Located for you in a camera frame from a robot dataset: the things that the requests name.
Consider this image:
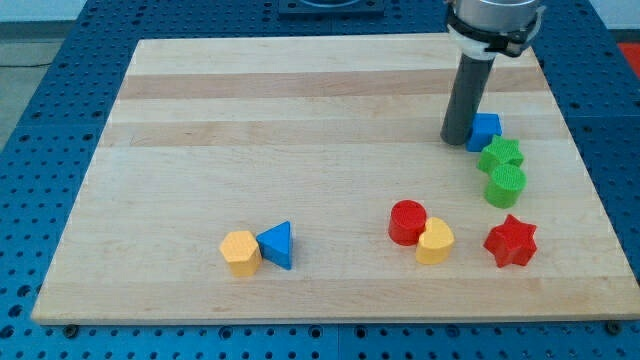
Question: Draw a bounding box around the wooden board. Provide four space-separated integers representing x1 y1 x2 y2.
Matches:
32 34 639 325

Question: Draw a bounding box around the red cylinder block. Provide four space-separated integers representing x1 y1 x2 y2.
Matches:
388 199 428 246

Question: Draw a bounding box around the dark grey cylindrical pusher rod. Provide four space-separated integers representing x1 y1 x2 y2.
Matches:
440 54 494 146

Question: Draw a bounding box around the blue triangle block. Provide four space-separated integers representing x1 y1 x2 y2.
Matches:
257 221 293 270

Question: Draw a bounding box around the yellow hexagon block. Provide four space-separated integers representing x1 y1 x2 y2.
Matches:
219 230 262 277

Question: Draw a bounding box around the green cylinder block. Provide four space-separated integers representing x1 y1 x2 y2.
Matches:
484 164 527 209

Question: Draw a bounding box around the red star block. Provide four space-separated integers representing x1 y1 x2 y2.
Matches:
483 214 537 268

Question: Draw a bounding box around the yellow heart block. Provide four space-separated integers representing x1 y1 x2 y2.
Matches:
415 217 455 265

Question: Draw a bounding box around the blue cube block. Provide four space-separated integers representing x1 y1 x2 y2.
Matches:
466 113 502 152

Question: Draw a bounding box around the green star block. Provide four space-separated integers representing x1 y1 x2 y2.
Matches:
477 135 524 174

